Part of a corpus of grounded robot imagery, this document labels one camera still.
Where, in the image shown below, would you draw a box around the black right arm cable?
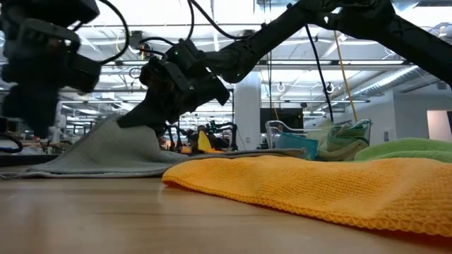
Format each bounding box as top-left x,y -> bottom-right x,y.
304,24 -> 335,123

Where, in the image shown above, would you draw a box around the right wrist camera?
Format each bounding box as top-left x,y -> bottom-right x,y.
139,58 -> 194,93

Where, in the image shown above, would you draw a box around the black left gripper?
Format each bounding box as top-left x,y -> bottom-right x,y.
0,19 -> 81,139

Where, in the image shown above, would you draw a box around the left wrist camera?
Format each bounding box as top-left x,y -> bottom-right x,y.
65,52 -> 102,93

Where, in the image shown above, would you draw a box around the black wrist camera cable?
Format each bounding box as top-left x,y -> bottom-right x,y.
139,0 -> 251,59

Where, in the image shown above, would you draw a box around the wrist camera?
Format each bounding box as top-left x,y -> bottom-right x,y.
65,52 -> 102,93
139,58 -> 194,93

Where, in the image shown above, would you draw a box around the pale green teal-edged towel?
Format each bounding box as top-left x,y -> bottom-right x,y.
306,118 -> 370,162

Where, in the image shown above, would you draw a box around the blue microfiber towel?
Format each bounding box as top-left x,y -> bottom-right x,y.
275,132 -> 319,160

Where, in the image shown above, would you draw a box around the sage green microfiber towel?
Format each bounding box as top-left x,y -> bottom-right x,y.
326,123 -> 371,151

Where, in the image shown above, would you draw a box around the yellow cable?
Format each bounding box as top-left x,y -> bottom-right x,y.
333,30 -> 359,123

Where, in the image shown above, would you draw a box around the orange microfiber towel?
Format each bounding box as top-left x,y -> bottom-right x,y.
162,155 -> 452,237

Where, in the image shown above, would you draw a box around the grey microfiber towel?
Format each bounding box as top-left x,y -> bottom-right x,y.
0,114 -> 308,180

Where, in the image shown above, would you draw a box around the black monitor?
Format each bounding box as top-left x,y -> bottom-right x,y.
260,107 -> 304,133

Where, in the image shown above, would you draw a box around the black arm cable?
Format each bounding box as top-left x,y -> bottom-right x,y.
97,0 -> 131,66
304,24 -> 335,123

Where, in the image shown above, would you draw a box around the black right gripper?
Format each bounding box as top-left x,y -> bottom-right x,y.
116,38 -> 231,138

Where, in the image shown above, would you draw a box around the yellow background cloth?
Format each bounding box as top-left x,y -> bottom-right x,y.
196,131 -> 215,153

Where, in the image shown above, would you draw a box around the black background robot arms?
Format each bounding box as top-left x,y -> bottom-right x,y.
165,121 -> 238,153

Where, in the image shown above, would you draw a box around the clear plastic bin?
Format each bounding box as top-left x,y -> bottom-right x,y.
265,118 -> 373,162

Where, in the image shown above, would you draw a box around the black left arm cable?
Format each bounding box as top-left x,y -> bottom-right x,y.
97,0 -> 131,66

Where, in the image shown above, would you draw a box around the black hanging cables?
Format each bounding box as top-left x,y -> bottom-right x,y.
263,52 -> 273,123

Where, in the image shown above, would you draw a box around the bright green microfiber towel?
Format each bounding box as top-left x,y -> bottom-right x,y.
354,137 -> 452,163

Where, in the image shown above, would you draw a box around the white pillar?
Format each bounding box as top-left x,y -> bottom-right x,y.
233,79 -> 262,151

